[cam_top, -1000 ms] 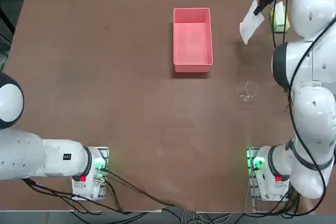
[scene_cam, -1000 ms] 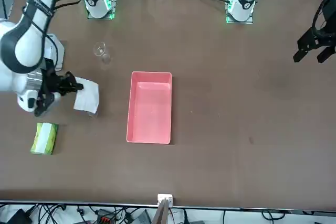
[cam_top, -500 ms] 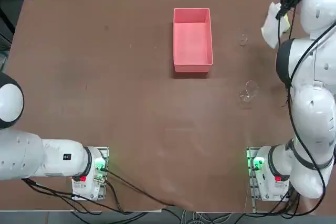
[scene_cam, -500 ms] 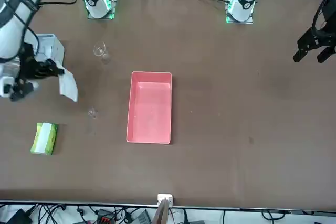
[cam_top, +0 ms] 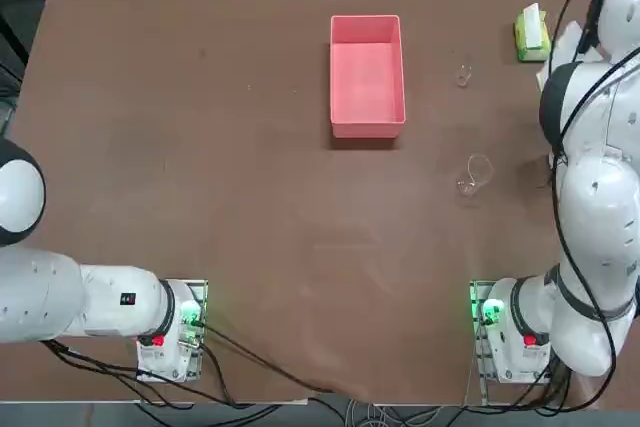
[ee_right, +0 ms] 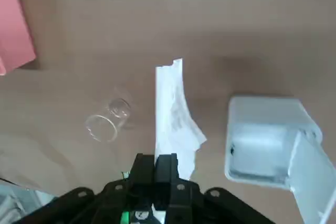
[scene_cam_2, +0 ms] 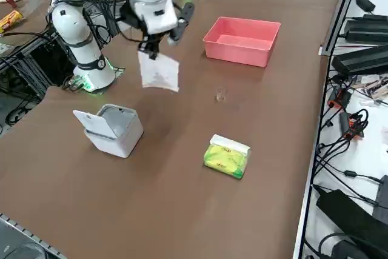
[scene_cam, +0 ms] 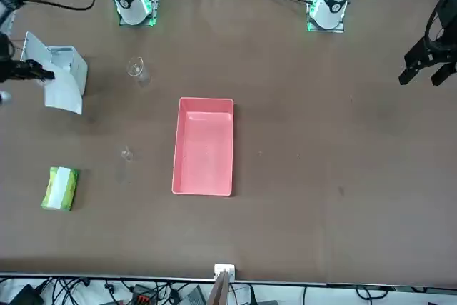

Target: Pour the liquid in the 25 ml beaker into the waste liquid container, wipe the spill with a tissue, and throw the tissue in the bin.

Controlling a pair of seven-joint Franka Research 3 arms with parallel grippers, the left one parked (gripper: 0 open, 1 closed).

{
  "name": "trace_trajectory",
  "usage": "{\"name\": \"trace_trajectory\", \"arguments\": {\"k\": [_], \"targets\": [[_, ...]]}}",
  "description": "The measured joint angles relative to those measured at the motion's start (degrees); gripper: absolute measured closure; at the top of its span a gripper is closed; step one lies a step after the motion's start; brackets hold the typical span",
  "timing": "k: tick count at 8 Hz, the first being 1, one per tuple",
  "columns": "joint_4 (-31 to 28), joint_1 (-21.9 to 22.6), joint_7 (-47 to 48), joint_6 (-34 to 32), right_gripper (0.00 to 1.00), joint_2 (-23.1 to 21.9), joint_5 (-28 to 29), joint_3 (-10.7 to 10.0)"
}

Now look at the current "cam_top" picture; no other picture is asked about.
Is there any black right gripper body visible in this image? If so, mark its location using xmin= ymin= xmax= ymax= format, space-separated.
xmin=574 ymin=0 xmax=609 ymax=56

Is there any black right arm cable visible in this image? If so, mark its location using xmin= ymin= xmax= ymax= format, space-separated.
xmin=547 ymin=0 xmax=640 ymax=398

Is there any large glass beaker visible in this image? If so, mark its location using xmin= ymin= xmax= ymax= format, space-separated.
xmin=454 ymin=152 xmax=496 ymax=209

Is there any black left arm base cable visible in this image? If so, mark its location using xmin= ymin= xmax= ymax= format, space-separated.
xmin=39 ymin=319 xmax=346 ymax=408

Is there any pink plastic container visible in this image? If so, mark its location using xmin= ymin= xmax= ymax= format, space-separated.
xmin=329 ymin=14 xmax=407 ymax=139

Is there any green tissue pack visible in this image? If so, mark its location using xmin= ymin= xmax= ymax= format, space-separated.
xmin=513 ymin=2 xmax=553 ymax=64

